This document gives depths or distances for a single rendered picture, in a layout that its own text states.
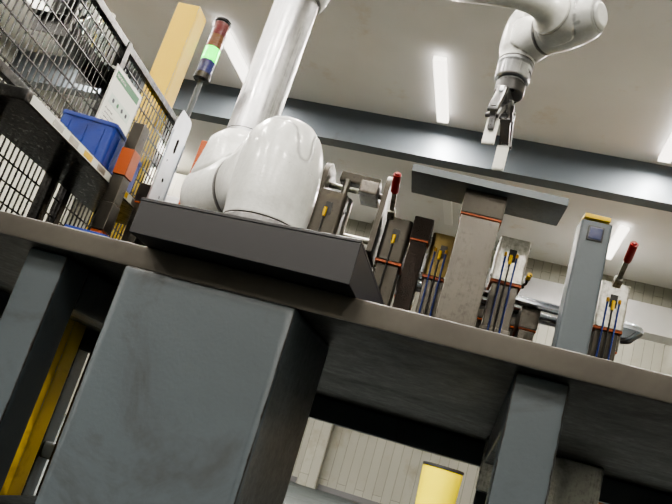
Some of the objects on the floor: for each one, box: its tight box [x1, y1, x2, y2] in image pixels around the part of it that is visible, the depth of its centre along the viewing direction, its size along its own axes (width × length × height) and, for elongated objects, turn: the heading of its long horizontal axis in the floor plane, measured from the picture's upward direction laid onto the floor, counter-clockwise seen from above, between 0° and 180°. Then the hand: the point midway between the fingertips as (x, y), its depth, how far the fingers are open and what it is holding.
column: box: [34, 266, 329, 504], centre depth 120 cm, size 31×31×66 cm
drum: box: [415, 461, 464, 504], centre depth 802 cm, size 47×47×75 cm
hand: (493, 153), depth 181 cm, fingers open, 13 cm apart
